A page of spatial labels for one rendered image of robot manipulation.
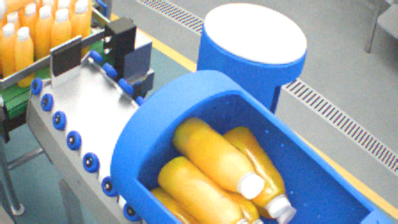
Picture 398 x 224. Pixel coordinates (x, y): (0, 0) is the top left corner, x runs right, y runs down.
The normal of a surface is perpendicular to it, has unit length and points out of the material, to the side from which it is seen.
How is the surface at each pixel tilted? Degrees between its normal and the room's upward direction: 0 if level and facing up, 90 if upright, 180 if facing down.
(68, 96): 0
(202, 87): 5
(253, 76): 90
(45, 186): 0
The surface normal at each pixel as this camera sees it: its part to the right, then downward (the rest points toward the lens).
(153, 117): -0.30, -0.42
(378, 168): 0.11, -0.73
